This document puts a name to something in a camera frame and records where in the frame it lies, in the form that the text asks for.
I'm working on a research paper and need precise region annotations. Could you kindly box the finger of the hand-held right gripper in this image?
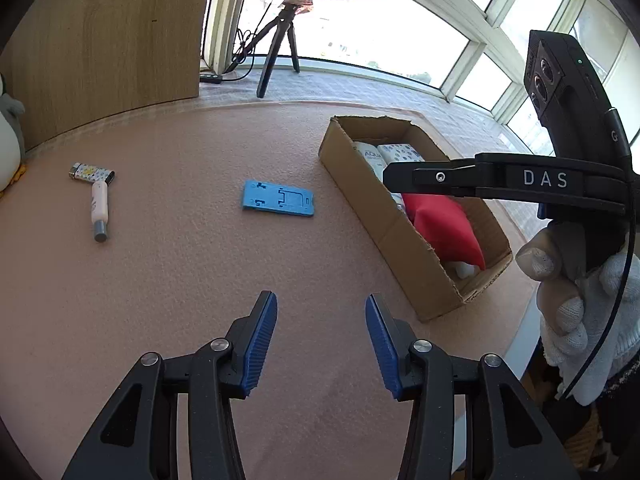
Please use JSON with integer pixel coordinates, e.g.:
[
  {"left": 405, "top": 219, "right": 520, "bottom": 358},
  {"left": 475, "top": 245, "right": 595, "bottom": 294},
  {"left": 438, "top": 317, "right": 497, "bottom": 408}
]
[{"left": 382, "top": 156, "right": 480, "bottom": 197}]

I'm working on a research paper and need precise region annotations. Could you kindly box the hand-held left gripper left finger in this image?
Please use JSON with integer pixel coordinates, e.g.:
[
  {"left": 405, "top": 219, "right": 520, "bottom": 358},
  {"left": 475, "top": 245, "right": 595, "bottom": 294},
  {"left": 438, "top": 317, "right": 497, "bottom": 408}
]
[{"left": 62, "top": 290, "right": 278, "bottom": 480}]

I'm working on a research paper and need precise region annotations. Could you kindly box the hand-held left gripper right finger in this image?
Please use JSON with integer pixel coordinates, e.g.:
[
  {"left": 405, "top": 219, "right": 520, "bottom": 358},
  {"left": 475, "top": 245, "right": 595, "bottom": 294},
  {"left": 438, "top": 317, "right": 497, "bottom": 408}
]
[{"left": 365, "top": 294, "right": 581, "bottom": 480}]

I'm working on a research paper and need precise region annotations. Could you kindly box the patterned tissue packet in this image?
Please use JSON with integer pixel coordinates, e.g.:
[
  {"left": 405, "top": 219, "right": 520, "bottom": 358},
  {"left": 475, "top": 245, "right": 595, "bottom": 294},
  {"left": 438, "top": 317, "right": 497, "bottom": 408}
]
[{"left": 377, "top": 142, "right": 426, "bottom": 211}]

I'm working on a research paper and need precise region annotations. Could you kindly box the red pouch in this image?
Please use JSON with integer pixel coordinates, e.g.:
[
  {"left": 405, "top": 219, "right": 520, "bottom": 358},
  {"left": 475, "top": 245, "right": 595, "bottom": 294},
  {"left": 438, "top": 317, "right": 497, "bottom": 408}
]
[{"left": 400, "top": 192, "right": 487, "bottom": 271}]

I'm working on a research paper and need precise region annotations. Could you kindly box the cardboard box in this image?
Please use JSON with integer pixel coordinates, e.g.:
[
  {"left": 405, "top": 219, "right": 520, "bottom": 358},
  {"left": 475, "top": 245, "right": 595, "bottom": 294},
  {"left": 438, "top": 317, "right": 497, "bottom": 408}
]
[{"left": 319, "top": 115, "right": 513, "bottom": 323}]

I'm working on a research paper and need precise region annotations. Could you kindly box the small translucent white cap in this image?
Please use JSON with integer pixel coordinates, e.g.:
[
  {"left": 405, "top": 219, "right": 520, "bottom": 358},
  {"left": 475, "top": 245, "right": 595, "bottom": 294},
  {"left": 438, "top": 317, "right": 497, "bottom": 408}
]
[{"left": 447, "top": 260, "right": 481, "bottom": 281}]

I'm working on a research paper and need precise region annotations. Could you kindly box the person's right forearm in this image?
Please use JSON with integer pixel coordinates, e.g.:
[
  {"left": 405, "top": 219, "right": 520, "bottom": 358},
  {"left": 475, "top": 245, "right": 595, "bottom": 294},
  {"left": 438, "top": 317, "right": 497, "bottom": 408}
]
[{"left": 597, "top": 350, "right": 640, "bottom": 461}]

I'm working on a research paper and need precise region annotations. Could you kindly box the person's right hand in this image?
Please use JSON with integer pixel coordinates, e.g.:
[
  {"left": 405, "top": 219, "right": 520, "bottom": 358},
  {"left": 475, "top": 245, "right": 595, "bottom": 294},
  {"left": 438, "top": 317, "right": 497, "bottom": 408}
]
[{"left": 515, "top": 220, "right": 640, "bottom": 407}]

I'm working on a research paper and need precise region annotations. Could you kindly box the blue phone stand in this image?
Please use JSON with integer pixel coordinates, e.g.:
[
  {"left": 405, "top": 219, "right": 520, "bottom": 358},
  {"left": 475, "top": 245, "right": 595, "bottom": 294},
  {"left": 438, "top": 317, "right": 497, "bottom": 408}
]
[{"left": 241, "top": 179, "right": 316, "bottom": 219}]

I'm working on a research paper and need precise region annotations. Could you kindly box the window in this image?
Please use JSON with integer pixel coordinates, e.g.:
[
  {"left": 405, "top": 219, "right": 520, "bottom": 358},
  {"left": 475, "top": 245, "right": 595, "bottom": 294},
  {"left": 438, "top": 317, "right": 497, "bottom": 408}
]
[{"left": 202, "top": 0, "right": 640, "bottom": 161}]

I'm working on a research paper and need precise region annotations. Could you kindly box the black tripod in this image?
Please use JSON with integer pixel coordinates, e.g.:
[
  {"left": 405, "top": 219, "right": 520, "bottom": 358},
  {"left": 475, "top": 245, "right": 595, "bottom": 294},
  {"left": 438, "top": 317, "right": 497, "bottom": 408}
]
[{"left": 256, "top": 0, "right": 315, "bottom": 99}]

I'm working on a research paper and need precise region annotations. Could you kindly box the cream tube with grey cap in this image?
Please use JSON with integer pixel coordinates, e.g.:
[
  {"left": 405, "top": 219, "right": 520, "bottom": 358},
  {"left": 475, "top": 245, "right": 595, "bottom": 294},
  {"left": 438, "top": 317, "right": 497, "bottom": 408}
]
[{"left": 90, "top": 180, "right": 111, "bottom": 242}]

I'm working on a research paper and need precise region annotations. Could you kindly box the patterned lighter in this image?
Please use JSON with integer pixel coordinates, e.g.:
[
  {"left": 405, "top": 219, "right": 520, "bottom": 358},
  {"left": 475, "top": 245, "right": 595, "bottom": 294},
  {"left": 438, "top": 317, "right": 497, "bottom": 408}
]
[{"left": 69, "top": 162, "right": 116, "bottom": 184}]

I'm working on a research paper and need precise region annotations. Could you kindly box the grey white penguin plush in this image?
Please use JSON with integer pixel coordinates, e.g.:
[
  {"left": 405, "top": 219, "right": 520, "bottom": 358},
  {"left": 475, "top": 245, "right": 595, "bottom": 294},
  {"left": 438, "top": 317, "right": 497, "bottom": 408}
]
[{"left": 0, "top": 72, "right": 27, "bottom": 197}]

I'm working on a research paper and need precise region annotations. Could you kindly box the light wooden cabinet panel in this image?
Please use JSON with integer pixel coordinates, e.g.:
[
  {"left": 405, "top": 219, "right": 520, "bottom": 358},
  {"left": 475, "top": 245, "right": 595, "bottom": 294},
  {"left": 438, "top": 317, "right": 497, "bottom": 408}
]
[{"left": 0, "top": 0, "right": 217, "bottom": 152}]

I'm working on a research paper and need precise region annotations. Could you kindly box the thin black cable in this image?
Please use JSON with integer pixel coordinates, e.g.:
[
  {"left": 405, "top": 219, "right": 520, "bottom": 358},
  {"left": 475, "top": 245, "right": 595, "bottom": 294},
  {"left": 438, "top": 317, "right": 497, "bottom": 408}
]
[{"left": 557, "top": 170, "right": 640, "bottom": 401}]

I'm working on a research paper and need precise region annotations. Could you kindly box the black inline cable remote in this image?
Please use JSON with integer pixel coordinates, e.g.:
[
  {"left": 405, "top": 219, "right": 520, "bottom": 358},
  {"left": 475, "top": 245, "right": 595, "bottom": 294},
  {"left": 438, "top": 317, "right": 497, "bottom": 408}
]
[{"left": 199, "top": 30, "right": 261, "bottom": 85}]

